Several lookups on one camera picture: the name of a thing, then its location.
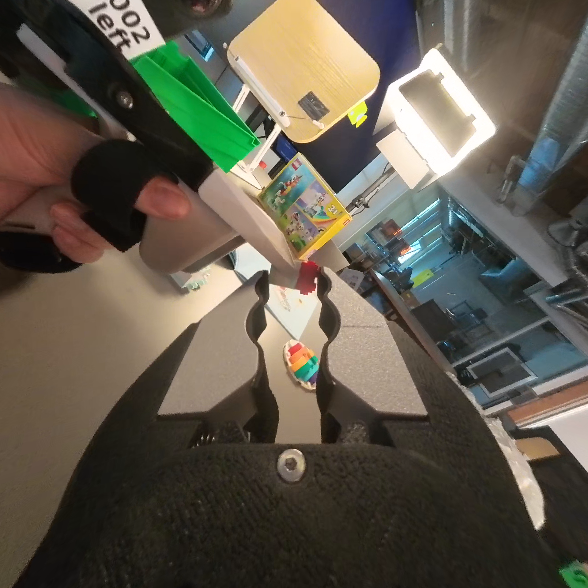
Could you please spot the round rainbow lego plate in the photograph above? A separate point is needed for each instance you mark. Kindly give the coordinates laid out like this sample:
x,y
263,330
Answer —
x,y
301,363

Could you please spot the person's left hand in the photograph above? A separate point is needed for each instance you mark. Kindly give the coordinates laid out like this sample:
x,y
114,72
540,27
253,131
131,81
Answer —
x,y
32,151

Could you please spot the brown wooden desk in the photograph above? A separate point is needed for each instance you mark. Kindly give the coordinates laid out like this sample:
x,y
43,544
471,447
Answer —
x,y
551,406

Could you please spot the red lego brick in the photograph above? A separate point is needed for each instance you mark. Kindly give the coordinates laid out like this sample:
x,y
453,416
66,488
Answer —
x,y
307,277

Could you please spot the clear crumpled plastic bag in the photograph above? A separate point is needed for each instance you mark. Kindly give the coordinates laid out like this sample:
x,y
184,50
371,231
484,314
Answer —
x,y
510,459

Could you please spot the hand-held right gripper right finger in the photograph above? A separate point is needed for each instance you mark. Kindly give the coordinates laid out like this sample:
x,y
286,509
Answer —
x,y
367,367

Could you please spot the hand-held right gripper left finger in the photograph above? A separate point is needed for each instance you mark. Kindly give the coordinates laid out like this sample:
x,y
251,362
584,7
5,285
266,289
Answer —
x,y
216,367

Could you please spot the grey sofa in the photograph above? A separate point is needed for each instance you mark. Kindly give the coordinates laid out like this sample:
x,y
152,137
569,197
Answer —
x,y
510,275

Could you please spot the glowing white ceiling lamp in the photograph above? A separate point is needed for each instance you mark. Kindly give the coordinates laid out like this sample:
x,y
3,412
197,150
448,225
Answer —
x,y
436,119

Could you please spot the small green plastic piece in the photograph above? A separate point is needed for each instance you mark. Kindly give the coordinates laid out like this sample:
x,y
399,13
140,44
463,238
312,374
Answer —
x,y
576,576

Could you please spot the open light blue instruction book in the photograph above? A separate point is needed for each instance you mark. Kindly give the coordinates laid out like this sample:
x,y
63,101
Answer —
x,y
294,317

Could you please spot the white instruction booklet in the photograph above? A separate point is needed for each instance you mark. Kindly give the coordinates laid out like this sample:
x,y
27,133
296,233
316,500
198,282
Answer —
x,y
351,278

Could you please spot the light wooden table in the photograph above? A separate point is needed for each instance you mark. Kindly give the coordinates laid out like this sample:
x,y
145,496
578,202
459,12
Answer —
x,y
303,59

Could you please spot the silver ventilation duct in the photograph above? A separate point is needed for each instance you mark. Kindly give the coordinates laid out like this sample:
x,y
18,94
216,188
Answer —
x,y
560,115

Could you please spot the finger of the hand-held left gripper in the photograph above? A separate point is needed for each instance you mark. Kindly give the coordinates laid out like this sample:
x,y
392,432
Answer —
x,y
250,216
193,243

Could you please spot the green plastic bin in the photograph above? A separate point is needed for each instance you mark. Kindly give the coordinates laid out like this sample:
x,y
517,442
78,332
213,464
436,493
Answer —
x,y
197,110

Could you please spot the yellow lego set box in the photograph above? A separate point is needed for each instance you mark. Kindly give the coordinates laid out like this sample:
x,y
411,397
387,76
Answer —
x,y
303,206

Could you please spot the yellow tag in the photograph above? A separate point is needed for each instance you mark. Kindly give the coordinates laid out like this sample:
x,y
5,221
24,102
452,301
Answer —
x,y
357,115

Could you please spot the yellow-green paper sheet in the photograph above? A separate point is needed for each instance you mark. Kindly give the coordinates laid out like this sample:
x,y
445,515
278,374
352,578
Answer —
x,y
423,278

